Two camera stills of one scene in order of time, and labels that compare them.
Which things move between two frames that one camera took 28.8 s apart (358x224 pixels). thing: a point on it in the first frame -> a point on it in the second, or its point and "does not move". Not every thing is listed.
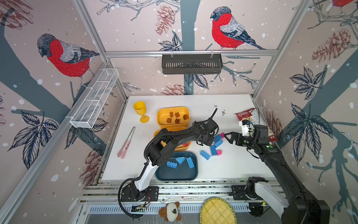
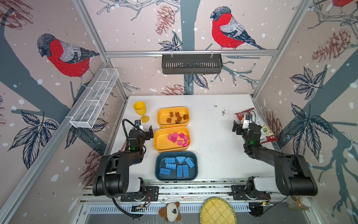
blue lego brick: [190, 162] does not move
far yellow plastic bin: [173, 116] does not move
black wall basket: [192, 64] does not move
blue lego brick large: [213, 151] -> [179, 171]
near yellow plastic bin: [182, 147] does not move
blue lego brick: [217, 138] -> [170, 160]
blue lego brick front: [205, 155] -> [165, 171]
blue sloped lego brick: [180, 159] does not move
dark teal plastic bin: [182, 166] does not move
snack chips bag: [253, 118] does not move
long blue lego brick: [172, 164] does not move
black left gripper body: [209, 141] -> [145, 136]
